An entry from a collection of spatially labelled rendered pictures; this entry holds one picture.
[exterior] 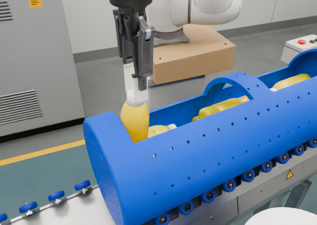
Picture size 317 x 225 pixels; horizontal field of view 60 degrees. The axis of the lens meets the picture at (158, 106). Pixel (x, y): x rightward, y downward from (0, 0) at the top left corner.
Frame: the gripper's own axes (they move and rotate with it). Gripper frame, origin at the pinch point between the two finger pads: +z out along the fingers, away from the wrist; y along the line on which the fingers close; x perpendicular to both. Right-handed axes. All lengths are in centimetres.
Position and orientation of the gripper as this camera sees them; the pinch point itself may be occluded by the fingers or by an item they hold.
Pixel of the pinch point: (136, 83)
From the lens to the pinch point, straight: 58.1
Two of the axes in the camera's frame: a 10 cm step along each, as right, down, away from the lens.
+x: 8.8, -2.9, 3.9
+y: 4.8, 5.2, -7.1
